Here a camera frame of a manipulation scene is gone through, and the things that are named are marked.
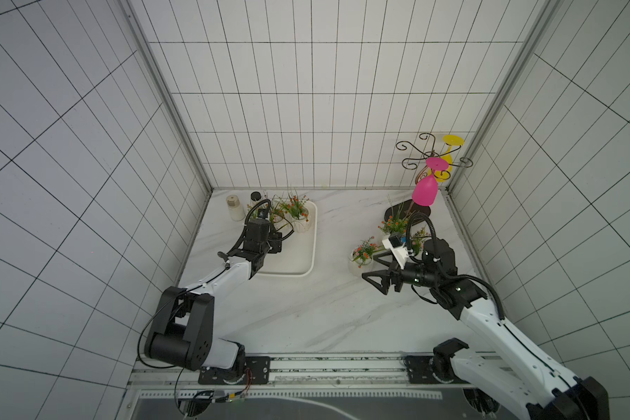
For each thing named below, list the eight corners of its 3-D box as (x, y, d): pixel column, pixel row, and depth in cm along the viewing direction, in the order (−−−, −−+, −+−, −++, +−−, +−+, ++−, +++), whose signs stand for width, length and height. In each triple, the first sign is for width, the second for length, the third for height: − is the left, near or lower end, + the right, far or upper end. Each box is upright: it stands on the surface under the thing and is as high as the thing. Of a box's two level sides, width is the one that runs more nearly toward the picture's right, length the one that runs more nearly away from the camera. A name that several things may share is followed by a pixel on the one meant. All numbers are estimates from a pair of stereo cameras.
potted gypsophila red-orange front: (282, 228, 106) (279, 208, 96) (289, 212, 112) (286, 191, 102) (306, 233, 105) (305, 213, 95) (311, 216, 111) (311, 195, 100)
